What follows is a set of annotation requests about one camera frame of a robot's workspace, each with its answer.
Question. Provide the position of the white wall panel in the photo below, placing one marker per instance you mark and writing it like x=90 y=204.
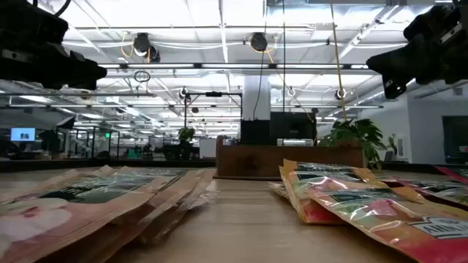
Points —
x=401 y=148

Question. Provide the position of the wooden compartment tray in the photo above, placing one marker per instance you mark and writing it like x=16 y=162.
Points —
x=274 y=160

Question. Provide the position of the long ceiling light bar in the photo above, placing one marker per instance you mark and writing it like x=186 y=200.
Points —
x=234 y=66

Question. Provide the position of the yellow tea packet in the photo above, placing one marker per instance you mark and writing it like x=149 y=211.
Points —
x=384 y=226
x=279 y=189
x=321 y=175

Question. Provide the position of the black perforated computer case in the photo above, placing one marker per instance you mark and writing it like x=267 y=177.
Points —
x=292 y=126

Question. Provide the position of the small green office plant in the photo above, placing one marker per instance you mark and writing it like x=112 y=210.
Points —
x=186 y=134

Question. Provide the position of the black metal gantry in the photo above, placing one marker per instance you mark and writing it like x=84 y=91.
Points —
x=214 y=94

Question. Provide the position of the dark wall display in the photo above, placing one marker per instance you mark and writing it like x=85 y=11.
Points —
x=455 y=139

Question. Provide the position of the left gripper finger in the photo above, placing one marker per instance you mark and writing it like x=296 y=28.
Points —
x=89 y=71
x=69 y=83

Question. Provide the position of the green potted plant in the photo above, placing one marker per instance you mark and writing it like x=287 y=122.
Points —
x=358 y=135

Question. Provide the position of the slim leafy plant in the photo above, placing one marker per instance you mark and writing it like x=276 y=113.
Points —
x=393 y=142

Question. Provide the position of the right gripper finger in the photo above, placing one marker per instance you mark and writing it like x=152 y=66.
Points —
x=396 y=87
x=398 y=62

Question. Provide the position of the lit computer monitor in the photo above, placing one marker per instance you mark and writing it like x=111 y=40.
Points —
x=22 y=134

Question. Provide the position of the black metal table frame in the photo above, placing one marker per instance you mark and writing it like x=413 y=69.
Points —
x=109 y=164

